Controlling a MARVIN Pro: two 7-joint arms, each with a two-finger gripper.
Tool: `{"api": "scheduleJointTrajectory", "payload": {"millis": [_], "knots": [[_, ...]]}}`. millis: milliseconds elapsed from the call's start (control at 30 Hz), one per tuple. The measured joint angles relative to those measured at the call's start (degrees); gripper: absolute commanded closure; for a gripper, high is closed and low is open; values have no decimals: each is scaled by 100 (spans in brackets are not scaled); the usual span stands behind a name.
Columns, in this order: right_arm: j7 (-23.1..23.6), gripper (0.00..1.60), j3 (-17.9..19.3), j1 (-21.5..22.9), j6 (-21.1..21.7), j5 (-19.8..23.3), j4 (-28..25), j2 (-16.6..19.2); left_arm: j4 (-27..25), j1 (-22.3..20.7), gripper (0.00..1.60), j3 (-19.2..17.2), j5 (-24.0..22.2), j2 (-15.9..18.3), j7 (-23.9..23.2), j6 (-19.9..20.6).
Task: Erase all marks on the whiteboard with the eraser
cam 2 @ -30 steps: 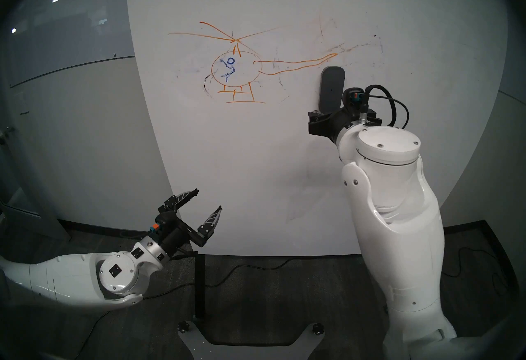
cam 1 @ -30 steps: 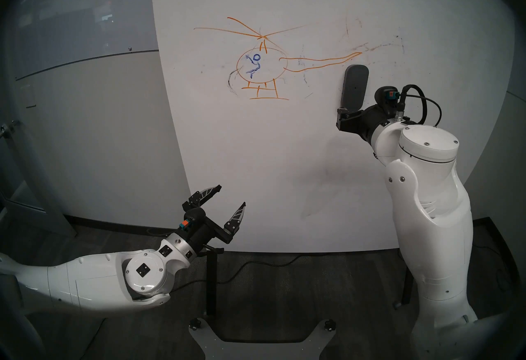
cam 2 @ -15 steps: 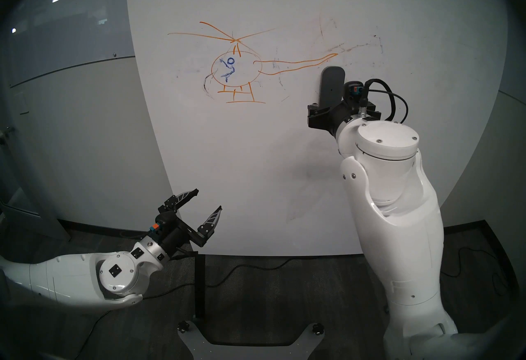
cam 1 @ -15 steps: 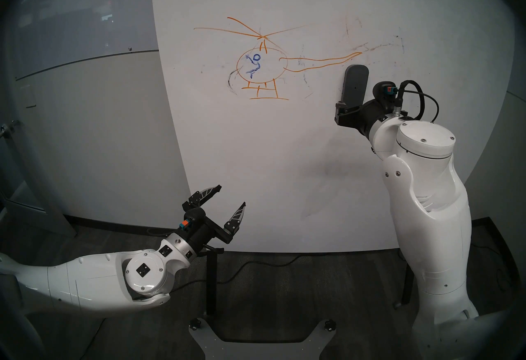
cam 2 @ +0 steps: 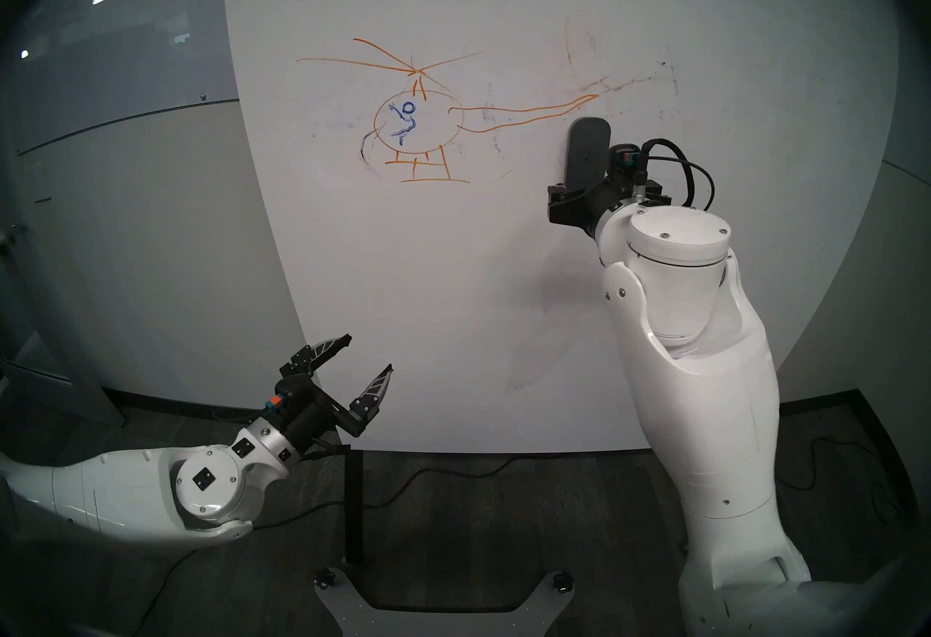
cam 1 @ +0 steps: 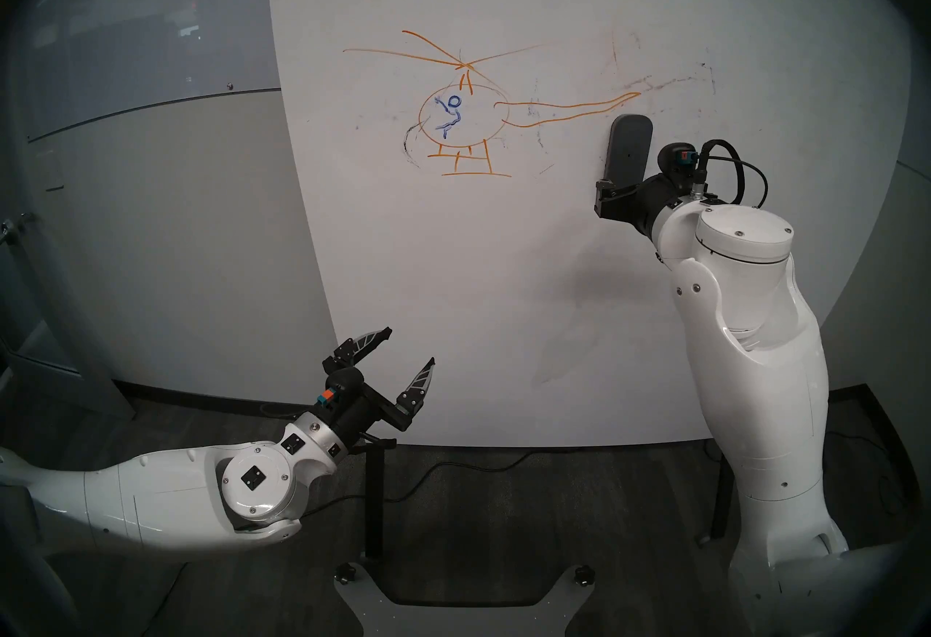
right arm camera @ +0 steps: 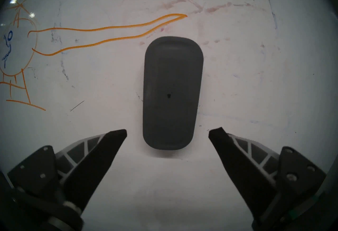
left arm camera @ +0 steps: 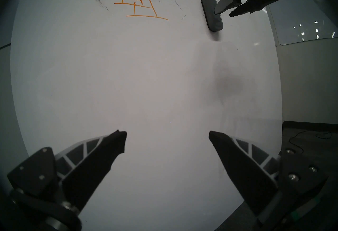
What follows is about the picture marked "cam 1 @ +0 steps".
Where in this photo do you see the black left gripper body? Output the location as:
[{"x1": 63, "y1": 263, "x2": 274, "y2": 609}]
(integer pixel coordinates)
[{"x1": 327, "y1": 382, "x2": 397, "y2": 447}]

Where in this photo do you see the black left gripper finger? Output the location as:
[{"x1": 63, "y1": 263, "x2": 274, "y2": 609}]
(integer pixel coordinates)
[
  {"x1": 395, "y1": 356, "x2": 437, "y2": 433},
  {"x1": 323, "y1": 326, "x2": 392, "y2": 373}
]

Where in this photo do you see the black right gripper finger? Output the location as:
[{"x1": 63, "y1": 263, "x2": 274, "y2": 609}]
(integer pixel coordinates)
[{"x1": 594, "y1": 179, "x2": 641, "y2": 222}]

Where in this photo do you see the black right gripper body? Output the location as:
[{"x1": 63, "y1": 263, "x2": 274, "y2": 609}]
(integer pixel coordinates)
[{"x1": 629, "y1": 174, "x2": 684, "y2": 240}]

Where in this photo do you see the dark grey whiteboard eraser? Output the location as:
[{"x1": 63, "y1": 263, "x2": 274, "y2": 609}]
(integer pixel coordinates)
[{"x1": 606, "y1": 113, "x2": 654, "y2": 187}]

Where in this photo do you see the large white whiteboard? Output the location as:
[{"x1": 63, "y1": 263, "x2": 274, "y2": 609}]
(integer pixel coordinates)
[{"x1": 263, "y1": 0, "x2": 914, "y2": 449}]

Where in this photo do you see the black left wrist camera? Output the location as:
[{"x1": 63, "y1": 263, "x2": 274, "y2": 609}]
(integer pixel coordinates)
[{"x1": 314, "y1": 365, "x2": 366, "y2": 412}]

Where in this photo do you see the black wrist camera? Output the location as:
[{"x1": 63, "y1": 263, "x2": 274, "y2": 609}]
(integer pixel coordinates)
[
  {"x1": 657, "y1": 143, "x2": 703, "y2": 196},
  {"x1": 314, "y1": 365, "x2": 366, "y2": 412}
]

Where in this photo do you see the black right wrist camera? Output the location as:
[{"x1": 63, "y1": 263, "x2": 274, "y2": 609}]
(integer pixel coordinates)
[{"x1": 657, "y1": 143, "x2": 703, "y2": 196}]

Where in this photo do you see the black whiteboard stand post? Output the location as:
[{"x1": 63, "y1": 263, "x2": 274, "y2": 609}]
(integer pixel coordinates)
[
  {"x1": 349, "y1": 436, "x2": 399, "y2": 560},
  {"x1": 695, "y1": 439, "x2": 735, "y2": 546}
]

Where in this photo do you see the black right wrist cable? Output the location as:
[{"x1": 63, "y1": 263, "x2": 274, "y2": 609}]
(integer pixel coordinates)
[{"x1": 691, "y1": 140, "x2": 770, "y2": 209}]

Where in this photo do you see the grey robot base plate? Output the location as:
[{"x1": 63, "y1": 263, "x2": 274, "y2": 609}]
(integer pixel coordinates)
[{"x1": 333, "y1": 564, "x2": 596, "y2": 637}]

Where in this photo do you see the black looped floor cable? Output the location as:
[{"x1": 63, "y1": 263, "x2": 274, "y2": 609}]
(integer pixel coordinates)
[{"x1": 826, "y1": 425, "x2": 910, "y2": 520}]

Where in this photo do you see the glass wall board with writing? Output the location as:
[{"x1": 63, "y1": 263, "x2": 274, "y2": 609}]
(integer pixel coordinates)
[{"x1": 22, "y1": 0, "x2": 283, "y2": 143}]

